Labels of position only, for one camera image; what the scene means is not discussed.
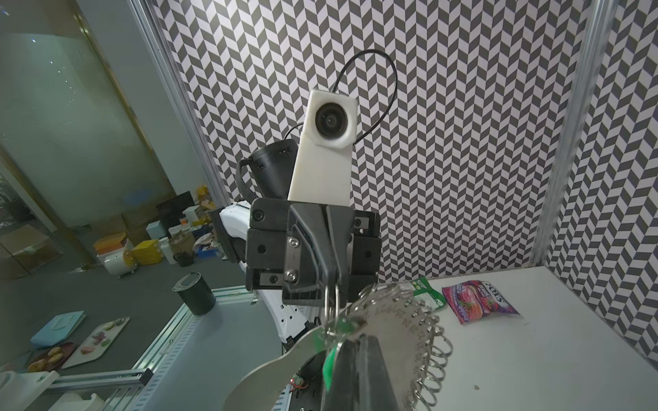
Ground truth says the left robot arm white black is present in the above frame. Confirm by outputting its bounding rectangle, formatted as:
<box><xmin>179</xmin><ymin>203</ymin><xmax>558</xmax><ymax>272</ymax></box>
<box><xmin>212</xmin><ymin>140</ymin><xmax>381</xmax><ymax>349</ymax></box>

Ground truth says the aluminium frame rail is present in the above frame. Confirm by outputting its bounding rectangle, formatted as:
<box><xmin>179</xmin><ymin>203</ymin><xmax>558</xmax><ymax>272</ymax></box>
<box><xmin>46</xmin><ymin>287</ymin><xmax>262</xmax><ymax>410</ymax></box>

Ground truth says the black cylindrical bin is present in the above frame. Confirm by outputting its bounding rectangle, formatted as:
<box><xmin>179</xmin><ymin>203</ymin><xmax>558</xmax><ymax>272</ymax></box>
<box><xmin>172</xmin><ymin>272</ymin><xmax>216</xmax><ymax>316</ymax></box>

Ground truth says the tray with food items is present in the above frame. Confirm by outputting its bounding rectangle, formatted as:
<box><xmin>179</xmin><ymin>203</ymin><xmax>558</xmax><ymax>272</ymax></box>
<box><xmin>61</xmin><ymin>317</ymin><xmax>130</xmax><ymax>369</ymax></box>

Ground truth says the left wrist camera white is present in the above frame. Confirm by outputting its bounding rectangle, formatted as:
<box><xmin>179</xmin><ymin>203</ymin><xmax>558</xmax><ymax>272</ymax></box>
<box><xmin>288</xmin><ymin>90</ymin><xmax>357</xmax><ymax>207</ymax></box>

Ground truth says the purple candy bag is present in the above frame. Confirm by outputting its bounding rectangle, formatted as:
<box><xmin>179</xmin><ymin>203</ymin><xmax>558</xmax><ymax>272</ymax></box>
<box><xmin>441</xmin><ymin>280</ymin><xmax>519</xmax><ymax>325</ymax></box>

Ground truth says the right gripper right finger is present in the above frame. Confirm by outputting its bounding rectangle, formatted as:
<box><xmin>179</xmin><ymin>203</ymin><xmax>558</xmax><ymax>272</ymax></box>
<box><xmin>359</xmin><ymin>335</ymin><xmax>399</xmax><ymax>411</ymax></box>

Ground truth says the light blue flat board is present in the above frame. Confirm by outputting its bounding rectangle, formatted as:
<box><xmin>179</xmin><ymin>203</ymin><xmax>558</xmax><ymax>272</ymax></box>
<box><xmin>30</xmin><ymin>311</ymin><xmax>86</xmax><ymax>348</ymax></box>

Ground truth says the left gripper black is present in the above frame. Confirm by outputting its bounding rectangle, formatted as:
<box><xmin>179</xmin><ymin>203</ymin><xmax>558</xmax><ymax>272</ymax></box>
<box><xmin>245</xmin><ymin>199</ymin><xmax>382</xmax><ymax>307</ymax></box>

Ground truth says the green candy bag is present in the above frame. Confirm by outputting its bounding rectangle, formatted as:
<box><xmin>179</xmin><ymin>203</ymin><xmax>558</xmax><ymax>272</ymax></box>
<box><xmin>399</xmin><ymin>277</ymin><xmax>447</xmax><ymax>311</ymax></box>

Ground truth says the yellow box on floor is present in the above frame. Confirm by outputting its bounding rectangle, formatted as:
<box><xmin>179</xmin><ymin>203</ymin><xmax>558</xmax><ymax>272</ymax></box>
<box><xmin>132</xmin><ymin>240</ymin><xmax>164</xmax><ymax>265</ymax></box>

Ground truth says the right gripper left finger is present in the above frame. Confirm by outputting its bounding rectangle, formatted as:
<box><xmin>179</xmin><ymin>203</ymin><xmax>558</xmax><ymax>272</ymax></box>
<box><xmin>321</xmin><ymin>341</ymin><xmax>359</xmax><ymax>411</ymax></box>

